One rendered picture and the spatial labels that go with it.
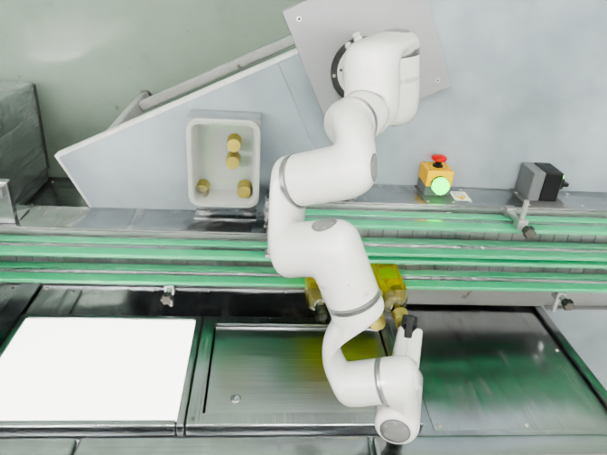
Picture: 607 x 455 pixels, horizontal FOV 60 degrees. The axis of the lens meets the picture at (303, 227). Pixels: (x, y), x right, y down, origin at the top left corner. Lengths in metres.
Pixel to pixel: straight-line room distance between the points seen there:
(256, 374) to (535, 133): 0.94
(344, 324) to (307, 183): 0.22
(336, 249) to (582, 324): 1.32
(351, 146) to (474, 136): 0.75
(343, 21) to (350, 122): 0.54
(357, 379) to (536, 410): 0.54
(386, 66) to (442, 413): 0.73
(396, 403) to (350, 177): 0.37
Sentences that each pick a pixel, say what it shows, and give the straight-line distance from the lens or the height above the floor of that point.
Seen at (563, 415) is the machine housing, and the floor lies 1.26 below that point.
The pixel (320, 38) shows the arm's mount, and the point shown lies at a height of 0.78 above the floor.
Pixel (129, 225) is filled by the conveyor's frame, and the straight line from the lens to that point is 1.38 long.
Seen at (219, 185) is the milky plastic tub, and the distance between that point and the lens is 1.39.
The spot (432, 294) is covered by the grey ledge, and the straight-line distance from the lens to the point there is 1.49.
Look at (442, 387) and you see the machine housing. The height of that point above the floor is 1.18.
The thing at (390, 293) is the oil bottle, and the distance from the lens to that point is 1.20.
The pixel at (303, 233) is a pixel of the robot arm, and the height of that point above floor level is 1.38.
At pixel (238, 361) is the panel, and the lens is 1.22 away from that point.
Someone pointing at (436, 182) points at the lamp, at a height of 0.85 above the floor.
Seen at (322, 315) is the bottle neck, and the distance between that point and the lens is 1.16.
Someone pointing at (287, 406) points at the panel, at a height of 1.27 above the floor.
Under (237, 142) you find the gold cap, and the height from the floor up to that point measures 0.81.
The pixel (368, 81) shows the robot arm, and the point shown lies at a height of 1.18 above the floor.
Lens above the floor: 2.04
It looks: 62 degrees down
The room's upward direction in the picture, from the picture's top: 172 degrees clockwise
